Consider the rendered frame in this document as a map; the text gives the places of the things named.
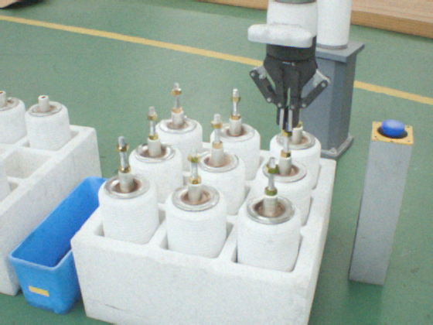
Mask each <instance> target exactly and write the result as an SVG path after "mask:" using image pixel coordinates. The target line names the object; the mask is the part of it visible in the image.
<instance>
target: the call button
mask: <svg viewBox="0 0 433 325"><path fill-rule="evenodd" d="M381 128H382V129H383V132H384V133H385V134H387V135H390V136H399V135H401V134H402V132H404V128H405V125H403V123H402V122H400V121H395V120H385V121H382V123H381Z"/></svg>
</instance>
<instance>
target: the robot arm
mask: <svg viewBox="0 0 433 325"><path fill-rule="evenodd" d="M351 8H352V0H269V3H268V11H267V24H266V25H253V26H250V27H249V28H248V29H247V33H248V39H249V40H250V41H253V42H259V43H267V48H266V57H265V58H264V61H263V64H262V65H260V66H256V67H255V68H254V69H253V70H252V71H251V72H250V76H251V78H252V80H253V81H254V82H255V84H256V85H257V87H258V88H259V90H260V92H261V93H262V94H263V97H264V99H265V100H266V102H267V103H269V104H270V103H272V104H275V105H276V107H277V117H276V123H277V125H279V130H283V131H284V130H285V123H286V122H287V123H288V132H293V130H294V129H295V127H296V126H297V124H298V119H299V109H300V108H303V109H306V108H307V107H308V106H309V105H310V104H311V103H312V102H313V101H314V100H315V99H316V98H317V97H318V96H319V95H320V94H321V93H322V92H323V91H324V90H325V88H326V87H327V86H328V84H330V82H331V78H330V77H329V76H324V75H323V74H321V73H320V72H319V71H318V65H317V63H316V61H315V53H316V47H319V48H322V49H327V50H343V49H345V48H347V47H348V42H349V26H350V14H351ZM267 73H268V74H267ZM267 75H269V76H270V78H271V79H272V81H273V82H274V84H275V89H274V87H273V86H272V84H271V83H270V81H269V80H268V79H267ZM313 77H314V78H315V79H314V81H313V86H314V88H313V89H312V90H311V91H310V92H309V93H308V94H307V96H306V97H302V98H301V96H302V91H303V87H304V86H305V84H306V83H307V82H308V81H309V80H310V79H311V78H313ZM288 89H290V91H289V96H290V98H289V103H290V105H288ZM288 107H290V109H289V110H288Z"/></svg>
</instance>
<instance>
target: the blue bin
mask: <svg viewBox="0 0 433 325"><path fill-rule="evenodd" d="M107 180H109V179H108V178H103V177H99V176H86V177H85V178H84V179H82V180H81V181H80V182H79V183H78V184H77V186H76V187H75V188H74V189H73V190H71V191H70V192H69V194H68V195H66V196H65V197H64V198H63V199H62V200H61V202H60V203H59V204H57V205H56V206H55V207H54V208H53V210H52V211H51V212H49V213H48V214H47V216H45V217H44V218H43V219H42V220H41V222H40V223H39V224H38V225H37V226H35V227H34V228H33V229H32V230H31V231H30V232H29V234H28V235H26V236H25V237H24V239H23V240H22V241H21V242H20V243H18V244H17V245H16V246H15V248H14V249H13V250H11V251H10V254H9V261H10V263H11V264H12V265H13V266H14V269H15V273H16V275H17V278H18V281H19V284H20V286H21V288H22V291H23V294H24V297H25V299H26V302H27V303H28V304H29V305H30V306H34V307H37V308H40V309H43V310H47V311H50V312H54V313H58V314H60V315H63V316H64V315H67V314H68V313H69V312H70V311H71V310H72V309H73V307H74V305H76V304H77V302H78V301H79V298H81V296H82V292H81V288H80V280H79V277H78V273H77V269H76V266H75V261H74V257H73V251H72V247H71V242H70V240H71V239H72V238H73V237H74V236H75V235H76V233H77V232H78V231H79V230H80V229H81V228H82V227H83V225H84V224H85V223H86V222H87V220H88V219H89V218H90V217H91V216H92V214H93V213H94V212H95V211H96V210H97V208H98V207H99V206H100V200H99V195H98V194H99V191H100V189H101V186H102V185H103V184H104V183H105V182H106V181H107Z"/></svg>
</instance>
